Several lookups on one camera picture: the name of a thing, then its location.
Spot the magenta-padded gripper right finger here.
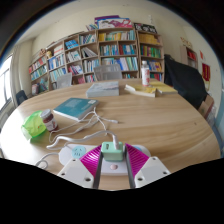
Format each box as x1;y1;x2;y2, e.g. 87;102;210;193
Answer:
124;143;172;190

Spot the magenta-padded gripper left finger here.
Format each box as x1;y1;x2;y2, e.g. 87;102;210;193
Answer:
57;144;104;190

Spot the small green charger block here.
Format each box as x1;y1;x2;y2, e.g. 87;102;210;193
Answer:
100;141;125;163

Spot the white power strip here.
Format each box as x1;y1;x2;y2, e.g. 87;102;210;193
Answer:
58;143;152;177

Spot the green plastic bag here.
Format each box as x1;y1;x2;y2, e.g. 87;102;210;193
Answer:
20;110;48;141

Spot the teal book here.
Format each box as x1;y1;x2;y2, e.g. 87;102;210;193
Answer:
53;97;100;122

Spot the thick yellow book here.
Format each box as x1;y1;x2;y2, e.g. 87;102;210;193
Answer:
124;83;158;98

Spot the flat yellow book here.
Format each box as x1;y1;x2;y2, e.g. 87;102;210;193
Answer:
149;81;179;96

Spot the brown cardboard box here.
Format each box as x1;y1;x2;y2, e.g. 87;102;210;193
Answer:
198;94;216;119

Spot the grey book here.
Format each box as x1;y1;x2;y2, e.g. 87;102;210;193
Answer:
85;81;120;99

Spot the narrow grey mesh chair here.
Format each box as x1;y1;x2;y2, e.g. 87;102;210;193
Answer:
55;72;73;90

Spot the dark blue chair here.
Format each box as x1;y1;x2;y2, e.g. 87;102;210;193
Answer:
15;89;29;106

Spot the black cloth cover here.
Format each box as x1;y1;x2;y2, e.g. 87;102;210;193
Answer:
163;54;208;109

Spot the clear bottle with red label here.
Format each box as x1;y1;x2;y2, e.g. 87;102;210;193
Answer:
140;60;151;87

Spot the bright window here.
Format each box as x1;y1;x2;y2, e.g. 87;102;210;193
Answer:
0;56;14;111

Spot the wooden bookshelf unit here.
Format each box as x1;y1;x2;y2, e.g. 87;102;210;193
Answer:
28;14;166;96

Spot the white power strip cord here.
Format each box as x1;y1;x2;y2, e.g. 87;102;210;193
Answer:
34;151;63;169

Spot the white charging cable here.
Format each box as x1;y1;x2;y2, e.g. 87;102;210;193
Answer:
46;106;120;151

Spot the red wall hanging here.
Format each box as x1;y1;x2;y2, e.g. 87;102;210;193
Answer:
201;62;212;83

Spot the small wooden wall shelf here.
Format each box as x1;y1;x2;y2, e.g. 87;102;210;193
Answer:
181;44;199;69

